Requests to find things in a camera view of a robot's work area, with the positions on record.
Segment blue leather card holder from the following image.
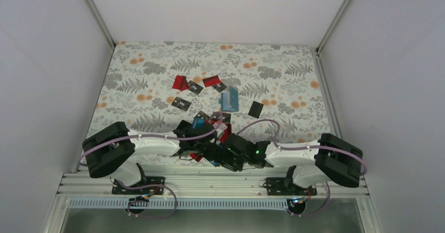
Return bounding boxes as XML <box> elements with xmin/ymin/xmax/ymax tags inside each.
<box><xmin>219</xmin><ymin>86</ymin><xmax>239</xmax><ymax>112</ymax></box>

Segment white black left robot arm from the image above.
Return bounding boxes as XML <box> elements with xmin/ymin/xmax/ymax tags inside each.
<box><xmin>79</xmin><ymin>121</ymin><xmax>227</xmax><ymax>194</ymax></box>

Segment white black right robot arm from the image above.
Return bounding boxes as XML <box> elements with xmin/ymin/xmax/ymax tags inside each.
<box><xmin>210</xmin><ymin>133</ymin><xmax>364</xmax><ymax>195</ymax></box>

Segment blue card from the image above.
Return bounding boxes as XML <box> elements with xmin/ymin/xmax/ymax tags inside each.
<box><xmin>191</xmin><ymin>117</ymin><xmax>206</xmax><ymax>129</ymax></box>

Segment plain black card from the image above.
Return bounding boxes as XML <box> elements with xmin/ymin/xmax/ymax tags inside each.
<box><xmin>248</xmin><ymin>101</ymin><xmax>264</xmax><ymax>119</ymax></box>

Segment black card behind holder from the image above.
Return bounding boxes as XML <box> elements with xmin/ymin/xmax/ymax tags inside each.
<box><xmin>213</xmin><ymin>82</ymin><xmax>227</xmax><ymax>93</ymax></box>

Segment large red striped card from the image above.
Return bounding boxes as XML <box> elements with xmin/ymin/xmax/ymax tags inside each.
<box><xmin>202</xmin><ymin>76</ymin><xmax>221</xmax><ymax>88</ymax></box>

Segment red card with black stripe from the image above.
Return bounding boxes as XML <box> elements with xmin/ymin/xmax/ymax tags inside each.
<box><xmin>172</xmin><ymin>75</ymin><xmax>190</xmax><ymax>91</ymax></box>

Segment floral patterned table mat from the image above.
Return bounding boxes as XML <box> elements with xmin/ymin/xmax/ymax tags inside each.
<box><xmin>88</xmin><ymin>41</ymin><xmax>331</xmax><ymax>143</ymax></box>

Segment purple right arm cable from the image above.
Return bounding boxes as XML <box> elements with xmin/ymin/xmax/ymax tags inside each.
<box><xmin>236</xmin><ymin>119</ymin><xmax>368</xmax><ymax>219</ymax></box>

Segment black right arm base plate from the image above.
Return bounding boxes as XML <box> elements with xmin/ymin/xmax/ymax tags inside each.
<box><xmin>262</xmin><ymin>177</ymin><xmax>317</xmax><ymax>196</ymax></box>

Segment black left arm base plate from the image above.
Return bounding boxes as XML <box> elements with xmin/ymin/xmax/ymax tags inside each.
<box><xmin>111</xmin><ymin>176</ymin><xmax>165</xmax><ymax>196</ymax></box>

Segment aluminium frame rail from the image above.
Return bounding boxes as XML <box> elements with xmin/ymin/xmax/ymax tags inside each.
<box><xmin>57</xmin><ymin>164</ymin><xmax>369</xmax><ymax>199</ymax></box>

